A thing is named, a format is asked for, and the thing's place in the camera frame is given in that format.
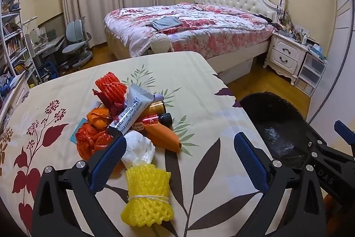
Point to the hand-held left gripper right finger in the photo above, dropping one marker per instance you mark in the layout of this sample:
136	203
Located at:
251	162

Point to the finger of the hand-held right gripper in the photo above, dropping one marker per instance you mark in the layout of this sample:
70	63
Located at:
344	130
314	142

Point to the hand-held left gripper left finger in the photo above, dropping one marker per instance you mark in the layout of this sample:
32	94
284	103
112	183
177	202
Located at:
108	164

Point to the red plastic bag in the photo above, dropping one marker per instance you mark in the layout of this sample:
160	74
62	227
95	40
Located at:
91	139

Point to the white plastic bag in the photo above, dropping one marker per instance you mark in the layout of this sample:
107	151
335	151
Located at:
138	146

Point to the black trash bin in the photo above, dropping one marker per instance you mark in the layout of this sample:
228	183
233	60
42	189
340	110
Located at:
277	120

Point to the teal white stick packet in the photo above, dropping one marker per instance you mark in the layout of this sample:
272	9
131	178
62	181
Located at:
75	133

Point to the yellow foam fruit net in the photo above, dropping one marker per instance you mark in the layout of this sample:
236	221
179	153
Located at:
147	192

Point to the grey milk powder sachet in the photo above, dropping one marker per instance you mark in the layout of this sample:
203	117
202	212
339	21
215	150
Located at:
130	112

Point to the small brown glass bottle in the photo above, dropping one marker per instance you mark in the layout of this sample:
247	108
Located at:
165	119
156	108

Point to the red foam fruit net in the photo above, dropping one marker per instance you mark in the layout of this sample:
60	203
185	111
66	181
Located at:
111	88

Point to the orange crumpled paper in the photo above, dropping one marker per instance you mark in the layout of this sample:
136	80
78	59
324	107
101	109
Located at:
98	117

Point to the dark red crumpled wrapper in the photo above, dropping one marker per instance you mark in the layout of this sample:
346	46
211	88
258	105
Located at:
106	107

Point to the orange cone wrapper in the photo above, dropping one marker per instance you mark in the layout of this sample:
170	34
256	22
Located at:
163	134

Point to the clear plastic drawer unit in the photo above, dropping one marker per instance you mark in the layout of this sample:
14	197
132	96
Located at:
310	73

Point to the grey fabric wardrobe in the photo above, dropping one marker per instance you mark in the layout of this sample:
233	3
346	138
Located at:
341	59

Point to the floral tablecloth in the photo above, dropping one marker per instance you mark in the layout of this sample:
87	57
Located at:
194	103

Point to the blue box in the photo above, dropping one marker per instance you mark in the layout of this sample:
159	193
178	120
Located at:
317	52

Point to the white nightstand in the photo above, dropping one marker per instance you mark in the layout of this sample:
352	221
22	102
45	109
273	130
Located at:
285	55

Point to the blue crate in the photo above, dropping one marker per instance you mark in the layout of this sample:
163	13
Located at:
48	70

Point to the clutter of bottles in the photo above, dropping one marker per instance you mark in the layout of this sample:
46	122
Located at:
294	30

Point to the white cabinet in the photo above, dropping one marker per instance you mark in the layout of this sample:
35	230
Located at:
14	95

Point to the grey study desk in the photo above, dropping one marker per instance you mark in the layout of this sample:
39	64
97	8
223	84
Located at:
48	44

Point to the pale blue desk chair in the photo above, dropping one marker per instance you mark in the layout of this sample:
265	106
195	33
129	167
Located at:
75	31

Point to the pink floral quilt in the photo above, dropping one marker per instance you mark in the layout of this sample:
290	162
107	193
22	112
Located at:
194	23

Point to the grey folded cloth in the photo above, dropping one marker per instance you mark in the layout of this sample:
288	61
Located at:
165	22

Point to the white bookshelf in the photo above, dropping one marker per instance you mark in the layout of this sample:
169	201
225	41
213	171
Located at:
11	31

